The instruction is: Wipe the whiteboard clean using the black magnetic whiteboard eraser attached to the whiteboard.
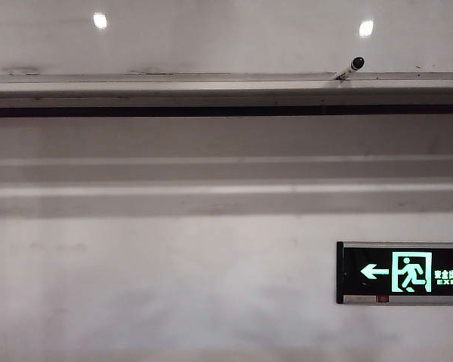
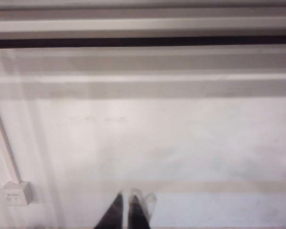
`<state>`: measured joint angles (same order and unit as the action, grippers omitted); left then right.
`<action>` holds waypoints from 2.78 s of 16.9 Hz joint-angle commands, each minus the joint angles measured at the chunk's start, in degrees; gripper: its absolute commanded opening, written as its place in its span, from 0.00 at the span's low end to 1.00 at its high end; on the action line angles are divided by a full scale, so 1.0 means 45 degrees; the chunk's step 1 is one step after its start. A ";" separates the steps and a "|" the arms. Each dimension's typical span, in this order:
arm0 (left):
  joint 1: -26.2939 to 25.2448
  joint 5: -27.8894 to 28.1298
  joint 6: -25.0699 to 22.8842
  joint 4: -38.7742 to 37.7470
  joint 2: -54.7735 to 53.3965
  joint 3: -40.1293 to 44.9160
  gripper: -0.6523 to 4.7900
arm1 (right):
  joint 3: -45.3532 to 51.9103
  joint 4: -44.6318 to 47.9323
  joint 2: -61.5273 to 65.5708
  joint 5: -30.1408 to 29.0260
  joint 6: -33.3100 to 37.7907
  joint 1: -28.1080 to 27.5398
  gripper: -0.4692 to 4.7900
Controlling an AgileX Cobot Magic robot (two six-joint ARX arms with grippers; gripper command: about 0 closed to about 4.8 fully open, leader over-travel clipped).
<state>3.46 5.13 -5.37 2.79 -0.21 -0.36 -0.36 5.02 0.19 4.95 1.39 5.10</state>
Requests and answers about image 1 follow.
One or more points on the grey aluminium whiteboard tray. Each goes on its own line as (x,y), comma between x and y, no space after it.
(173,92)

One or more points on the white glossy whiteboard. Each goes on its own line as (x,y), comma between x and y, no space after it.
(219,37)

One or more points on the black green emergency exit sign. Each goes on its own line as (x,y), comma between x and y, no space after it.
(377,269)

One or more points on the small white security camera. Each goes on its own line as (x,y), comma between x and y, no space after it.
(350,68)

